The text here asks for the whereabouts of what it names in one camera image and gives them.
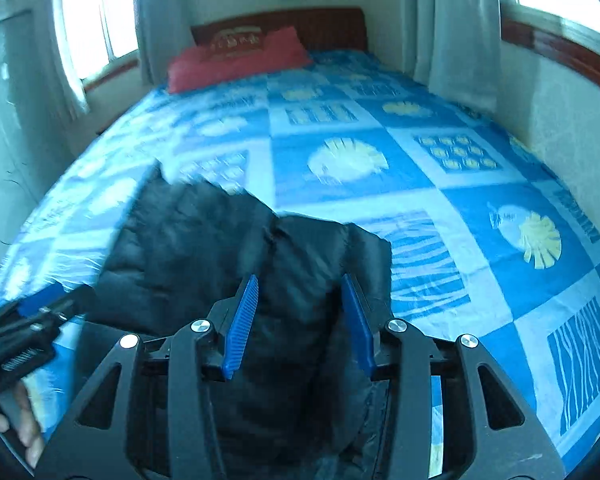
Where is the frosted glass wardrobe door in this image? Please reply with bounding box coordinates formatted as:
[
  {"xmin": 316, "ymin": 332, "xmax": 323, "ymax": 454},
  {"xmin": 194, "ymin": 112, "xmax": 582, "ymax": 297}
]
[{"xmin": 0, "ymin": 10, "xmax": 72, "ymax": 273}]

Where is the window with wooden sill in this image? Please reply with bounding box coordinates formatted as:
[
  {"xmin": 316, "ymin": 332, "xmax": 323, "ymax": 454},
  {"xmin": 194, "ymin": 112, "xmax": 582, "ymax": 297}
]
[
  {"xmin": 500, "ymin": 0, "xmax": 600, "ymax": 87},
  {"xmin": 55, "ymin": 0, "xmax": 142, "ymax": 92}
]

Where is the blue patterned bed sheet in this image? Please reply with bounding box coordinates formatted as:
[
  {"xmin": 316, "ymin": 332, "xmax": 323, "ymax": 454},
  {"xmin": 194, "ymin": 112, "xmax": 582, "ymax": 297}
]
[{"xmin": 0, "ymin": 50, "xmax": 600, "ymax": 480}]

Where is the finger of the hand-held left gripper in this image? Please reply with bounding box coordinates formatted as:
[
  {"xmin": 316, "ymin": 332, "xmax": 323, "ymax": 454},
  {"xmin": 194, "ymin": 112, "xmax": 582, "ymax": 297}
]
[{"xmin": 16, "ymin": 283, "xmax": 97, "ymax": 319}]

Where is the white curtain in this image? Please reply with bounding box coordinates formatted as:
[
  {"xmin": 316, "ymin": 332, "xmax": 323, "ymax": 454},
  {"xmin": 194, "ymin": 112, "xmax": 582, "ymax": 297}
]
[
  {"xmin": 44, "ymin": 0, "xmax": 92, "ymax": 119},
  {"xmin": 412, "ymin": 0, "xmax": 437, "ymax": 83},
  {"xmin": 132, "ymin": 0, "xmax": 192, "ymax": 87},
  {"xmin": 427, "ymin": 0, "xmax": 504, "ymax": 114}
]

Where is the black puffer jacket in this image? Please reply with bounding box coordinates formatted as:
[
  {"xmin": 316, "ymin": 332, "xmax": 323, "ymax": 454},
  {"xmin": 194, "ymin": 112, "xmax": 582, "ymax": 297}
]
[{"xmin": 82, "ymin": 160, "xmax": 394, "ymax": 480}]

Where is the person's left hand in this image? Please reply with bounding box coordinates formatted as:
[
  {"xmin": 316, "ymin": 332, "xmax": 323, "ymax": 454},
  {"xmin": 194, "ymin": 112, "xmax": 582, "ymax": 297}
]
[{"xmin": 0, "ymin": 384, "xmax": 47, "ymax": 469}]

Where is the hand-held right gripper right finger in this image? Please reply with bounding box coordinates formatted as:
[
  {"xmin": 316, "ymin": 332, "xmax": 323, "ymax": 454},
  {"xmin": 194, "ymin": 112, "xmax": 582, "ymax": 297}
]
[{"xmin": 341, "ymin": 274, "xmax": 566, "ymax": 480}]

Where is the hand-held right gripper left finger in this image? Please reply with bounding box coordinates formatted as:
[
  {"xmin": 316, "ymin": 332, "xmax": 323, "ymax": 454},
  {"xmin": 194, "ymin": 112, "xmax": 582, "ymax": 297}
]
[{"xmin": 34, "ymin": 274, "xmax": 260, "ymax": 480}]

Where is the brown wooden headboard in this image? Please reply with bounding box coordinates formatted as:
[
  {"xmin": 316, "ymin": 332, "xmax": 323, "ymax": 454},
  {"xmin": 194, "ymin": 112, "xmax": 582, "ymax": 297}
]
[{"xmin": 190, "ymin": 6, "xmax": 369, "ymax": 54}]

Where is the brown printed cushion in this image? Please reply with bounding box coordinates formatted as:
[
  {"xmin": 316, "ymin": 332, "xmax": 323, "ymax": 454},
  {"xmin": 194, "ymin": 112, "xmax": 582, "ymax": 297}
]
[{"xmin": 207, "ymin": 27, "xmax": 277, "ymax": 62}]

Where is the red pillow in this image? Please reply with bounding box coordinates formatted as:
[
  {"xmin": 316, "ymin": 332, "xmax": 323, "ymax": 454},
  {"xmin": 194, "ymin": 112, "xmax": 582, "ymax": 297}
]
[{"xmin": 167, "ymin": 26, "xmax": 314, "ymax": 95}]

